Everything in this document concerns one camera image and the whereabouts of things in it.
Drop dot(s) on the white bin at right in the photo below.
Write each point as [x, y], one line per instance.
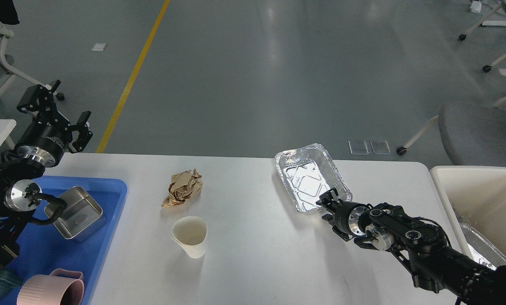
[475, 195]

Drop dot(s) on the pink HOME mug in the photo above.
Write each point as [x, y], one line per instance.
[60, 287]

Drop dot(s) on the small stainless steel tray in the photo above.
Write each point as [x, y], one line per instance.
[82, 217]

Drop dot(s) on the blue plastic tray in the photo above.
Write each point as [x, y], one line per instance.
[43, 249]

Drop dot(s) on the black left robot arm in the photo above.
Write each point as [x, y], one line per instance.
[22, 200]

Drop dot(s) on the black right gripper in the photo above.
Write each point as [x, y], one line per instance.
[348, 219]

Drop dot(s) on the grey office chair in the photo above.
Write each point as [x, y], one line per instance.
[471, 135]

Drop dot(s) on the white paper cup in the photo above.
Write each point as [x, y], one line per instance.
[190, 233]

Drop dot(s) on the brown paper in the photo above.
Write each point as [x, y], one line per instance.
[183, 187]

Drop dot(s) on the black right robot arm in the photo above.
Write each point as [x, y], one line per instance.
[420, 245]

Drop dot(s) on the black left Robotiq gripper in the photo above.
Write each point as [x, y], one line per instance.
[43, 141]

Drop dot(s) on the aluminium foil tray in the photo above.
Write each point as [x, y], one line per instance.
[307, 173]

